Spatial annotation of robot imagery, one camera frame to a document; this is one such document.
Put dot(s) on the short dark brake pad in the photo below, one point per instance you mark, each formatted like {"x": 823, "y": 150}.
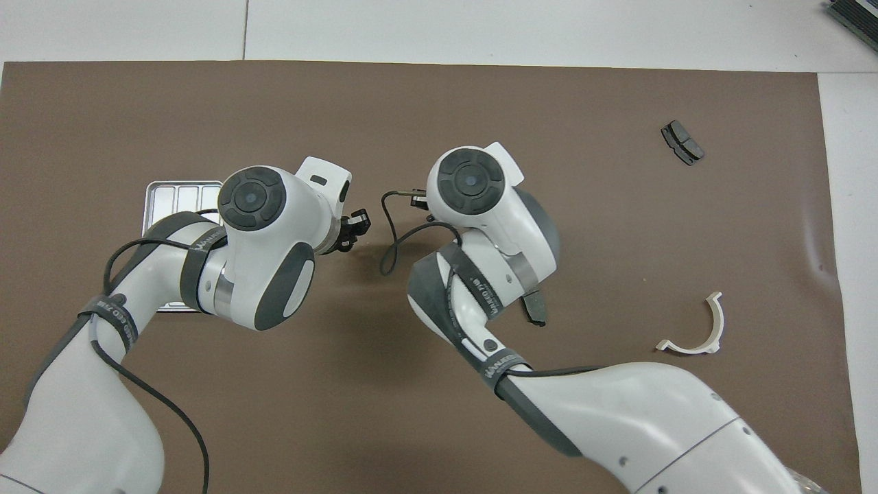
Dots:
{"x": 682, "y": 142}

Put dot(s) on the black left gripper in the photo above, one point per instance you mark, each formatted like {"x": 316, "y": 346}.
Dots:
{"x": 336, "y": 237}

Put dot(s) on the white curved plastic bracket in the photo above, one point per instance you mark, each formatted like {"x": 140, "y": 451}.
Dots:
{"x": 715, "y": 326}

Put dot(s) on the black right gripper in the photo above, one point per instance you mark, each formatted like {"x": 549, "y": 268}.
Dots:
{"x": 420, "y": 202}

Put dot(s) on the silver metal tray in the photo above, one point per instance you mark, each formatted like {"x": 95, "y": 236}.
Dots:
{"x": 175, "y": 199}

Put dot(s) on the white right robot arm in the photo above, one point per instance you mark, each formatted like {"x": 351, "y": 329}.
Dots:
{"x": 494, "y": 206}

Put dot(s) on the grey ribbed device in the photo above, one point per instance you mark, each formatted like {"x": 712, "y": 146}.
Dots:
{"x": 857, "y": 19}

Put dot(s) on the brown table mat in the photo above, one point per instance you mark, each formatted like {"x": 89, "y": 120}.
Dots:
{"x": 343, "y": 103}

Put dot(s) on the long dark brake pad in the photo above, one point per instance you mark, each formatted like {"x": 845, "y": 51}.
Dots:
{"x": 537, "y": 310}

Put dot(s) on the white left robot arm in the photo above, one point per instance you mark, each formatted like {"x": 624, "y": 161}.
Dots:
{"x": 274, "y": 226}

